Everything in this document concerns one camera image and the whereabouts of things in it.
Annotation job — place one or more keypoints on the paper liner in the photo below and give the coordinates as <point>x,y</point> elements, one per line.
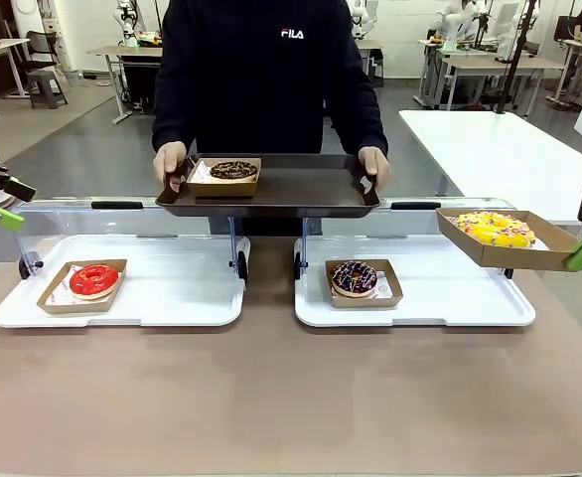
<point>383,285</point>
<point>541,242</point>
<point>58,294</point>
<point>200,174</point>

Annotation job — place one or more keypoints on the cardboard tray of yellow donut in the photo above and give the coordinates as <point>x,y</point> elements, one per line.
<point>519,258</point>

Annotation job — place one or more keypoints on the yellow sprinkle donut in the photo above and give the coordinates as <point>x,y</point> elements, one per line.
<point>494,231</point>

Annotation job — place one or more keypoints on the cardboard tray of chocolate donut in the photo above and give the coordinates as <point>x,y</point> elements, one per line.
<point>221,189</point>

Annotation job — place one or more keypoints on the chocolate crumb donut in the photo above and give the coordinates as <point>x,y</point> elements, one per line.
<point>234,170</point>

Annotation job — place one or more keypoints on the dark brown serving tray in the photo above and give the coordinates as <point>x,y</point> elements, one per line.
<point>296,191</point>

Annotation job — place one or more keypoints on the person's left forearm black sleeve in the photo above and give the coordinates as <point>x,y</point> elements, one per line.
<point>365,114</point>

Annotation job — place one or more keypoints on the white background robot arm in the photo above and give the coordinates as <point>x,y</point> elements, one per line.
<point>452,22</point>
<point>126,25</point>
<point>504,25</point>

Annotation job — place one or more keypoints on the person's right forearm black sleeve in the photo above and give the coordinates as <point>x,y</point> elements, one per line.
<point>172,114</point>

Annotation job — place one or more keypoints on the paper liner under red donut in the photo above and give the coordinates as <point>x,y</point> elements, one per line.
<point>58,294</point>

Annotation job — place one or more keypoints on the red glazed donut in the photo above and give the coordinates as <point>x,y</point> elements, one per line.
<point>92,282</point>
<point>80,307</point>

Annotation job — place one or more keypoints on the cardboard tray of dark donut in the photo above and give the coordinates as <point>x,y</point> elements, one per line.
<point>390,293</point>

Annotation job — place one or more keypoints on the paper liner under dark donut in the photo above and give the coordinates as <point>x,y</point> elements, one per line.
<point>383,285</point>

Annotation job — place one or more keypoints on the dark donut with white drizzle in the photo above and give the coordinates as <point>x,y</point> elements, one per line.
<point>353,279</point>

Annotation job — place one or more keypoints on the person's black sweatshirt torso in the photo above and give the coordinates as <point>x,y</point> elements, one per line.
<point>266,84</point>

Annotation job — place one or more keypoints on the person's right hand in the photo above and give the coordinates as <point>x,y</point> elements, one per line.
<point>169,159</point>

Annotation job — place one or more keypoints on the person's left hand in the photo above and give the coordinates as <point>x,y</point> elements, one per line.
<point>375,164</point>

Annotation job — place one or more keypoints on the grey plastic stool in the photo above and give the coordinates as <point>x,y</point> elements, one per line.
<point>47,89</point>

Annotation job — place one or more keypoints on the clear plastic tray lid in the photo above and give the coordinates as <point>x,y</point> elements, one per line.
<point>405,223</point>
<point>122,221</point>

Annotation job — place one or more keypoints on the large white table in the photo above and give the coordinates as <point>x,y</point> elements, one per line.
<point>494,149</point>

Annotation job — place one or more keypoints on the white display tray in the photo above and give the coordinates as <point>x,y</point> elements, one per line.
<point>445,298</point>
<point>172,288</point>

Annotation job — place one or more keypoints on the black office chair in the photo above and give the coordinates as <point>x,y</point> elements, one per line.
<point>43,49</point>

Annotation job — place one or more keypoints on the black cabinet under table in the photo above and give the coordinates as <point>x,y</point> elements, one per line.
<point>142,82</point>

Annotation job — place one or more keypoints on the wooden table with grey legs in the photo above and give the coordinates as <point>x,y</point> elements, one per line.
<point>489,64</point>

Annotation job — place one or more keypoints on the wooden table with white legs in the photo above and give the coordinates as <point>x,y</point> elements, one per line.
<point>117,52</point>

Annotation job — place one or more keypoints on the grey frame workbench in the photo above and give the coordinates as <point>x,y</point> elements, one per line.
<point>581,64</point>

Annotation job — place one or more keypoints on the black camera stand pole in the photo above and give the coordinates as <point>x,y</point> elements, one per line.
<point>514,54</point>

